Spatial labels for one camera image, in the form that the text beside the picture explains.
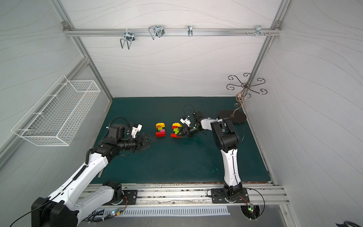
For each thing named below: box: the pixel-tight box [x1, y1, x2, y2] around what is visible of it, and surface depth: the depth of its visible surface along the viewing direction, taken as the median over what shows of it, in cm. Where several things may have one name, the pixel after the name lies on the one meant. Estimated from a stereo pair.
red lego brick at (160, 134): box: [155, 131, 166, 138], surface depth 98 cm
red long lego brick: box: [170, 132, 182, 139], surface depth 97 cm
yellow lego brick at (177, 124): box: [172, 122, 182, 128], surface depth 98 cm
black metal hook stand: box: [226, 72, 268, 118], surface depth 87 cm
